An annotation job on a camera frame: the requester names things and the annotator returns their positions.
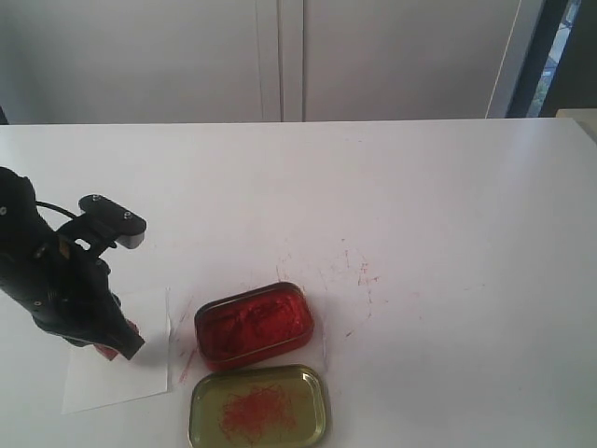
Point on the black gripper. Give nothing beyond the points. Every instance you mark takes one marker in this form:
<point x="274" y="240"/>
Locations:
<point x="63" y="287"/>

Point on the red plastic stamp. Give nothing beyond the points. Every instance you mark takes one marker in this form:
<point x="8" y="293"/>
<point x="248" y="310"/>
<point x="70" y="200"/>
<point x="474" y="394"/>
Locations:
<point x="109" y="353"/>

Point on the red ink pad tin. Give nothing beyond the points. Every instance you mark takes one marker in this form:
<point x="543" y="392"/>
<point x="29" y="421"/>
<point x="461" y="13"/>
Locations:
<point x="253" y="326"/>

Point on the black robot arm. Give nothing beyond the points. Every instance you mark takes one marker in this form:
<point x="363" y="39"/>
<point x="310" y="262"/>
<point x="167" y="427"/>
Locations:
<point x="20" y="205"/>

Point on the white paper sheet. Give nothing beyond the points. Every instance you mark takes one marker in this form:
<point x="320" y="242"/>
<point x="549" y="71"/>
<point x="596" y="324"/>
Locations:
<point x="93" y="381"/>

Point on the gold tin lid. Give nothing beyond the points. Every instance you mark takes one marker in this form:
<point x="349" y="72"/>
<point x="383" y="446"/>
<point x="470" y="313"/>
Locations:
<point x="282" y="406"/>

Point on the white cabinet with doors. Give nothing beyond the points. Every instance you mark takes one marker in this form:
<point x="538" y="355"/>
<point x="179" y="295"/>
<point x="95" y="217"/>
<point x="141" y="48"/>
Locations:
<point x="237" y="61"/>

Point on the beige box at right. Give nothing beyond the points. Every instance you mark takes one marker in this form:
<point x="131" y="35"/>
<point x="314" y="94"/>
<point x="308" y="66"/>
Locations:
<point x="586" y="118"/>

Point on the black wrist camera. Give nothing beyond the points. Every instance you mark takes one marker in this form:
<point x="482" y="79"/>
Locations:
<point x="104" y="224"/>

